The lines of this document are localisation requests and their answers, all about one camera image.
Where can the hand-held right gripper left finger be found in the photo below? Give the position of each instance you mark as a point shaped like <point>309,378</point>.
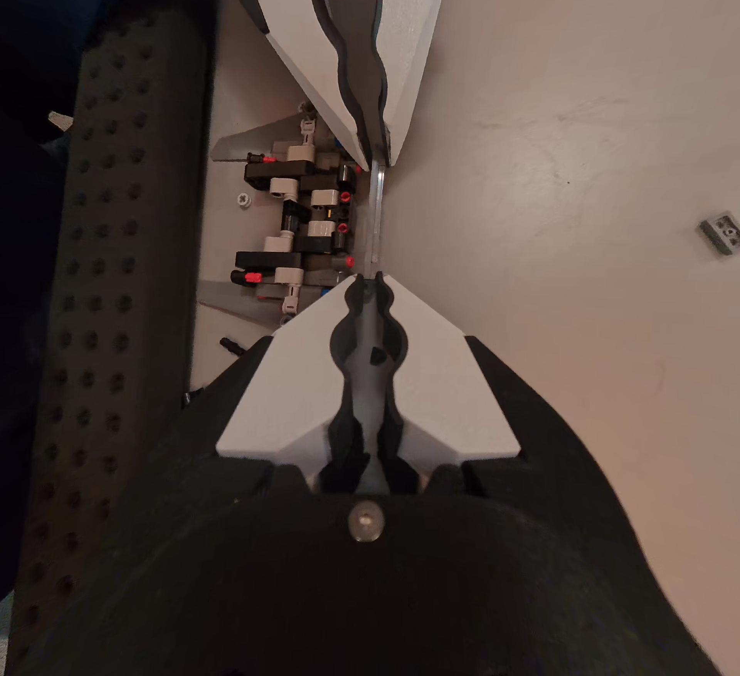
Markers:
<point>283,398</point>

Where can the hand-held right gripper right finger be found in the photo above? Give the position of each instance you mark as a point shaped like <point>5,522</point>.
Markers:
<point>456,398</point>

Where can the grey and black lego model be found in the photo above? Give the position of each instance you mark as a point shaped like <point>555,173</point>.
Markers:
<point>271,170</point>

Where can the short black lego pin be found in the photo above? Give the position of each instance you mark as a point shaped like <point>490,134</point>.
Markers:
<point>233,345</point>

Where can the black lego connector piece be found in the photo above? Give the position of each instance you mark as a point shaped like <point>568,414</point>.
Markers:
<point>192,394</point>

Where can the small white lego bush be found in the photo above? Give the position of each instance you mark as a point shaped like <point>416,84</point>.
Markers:
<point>244,200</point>

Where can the small grey lego brick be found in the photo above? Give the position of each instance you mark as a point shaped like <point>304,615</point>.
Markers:
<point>720,234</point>

